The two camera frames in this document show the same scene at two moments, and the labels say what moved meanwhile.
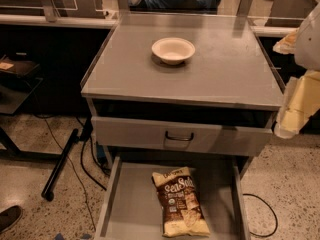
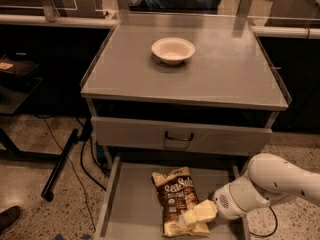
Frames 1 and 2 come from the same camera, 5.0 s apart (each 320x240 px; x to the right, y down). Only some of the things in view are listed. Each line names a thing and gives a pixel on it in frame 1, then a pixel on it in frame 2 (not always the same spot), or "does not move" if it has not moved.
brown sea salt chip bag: (180, 208) does not move
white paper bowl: (173, 50) does not move
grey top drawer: (185, 135) does not move
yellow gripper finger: (287, 45) → (190, 216)
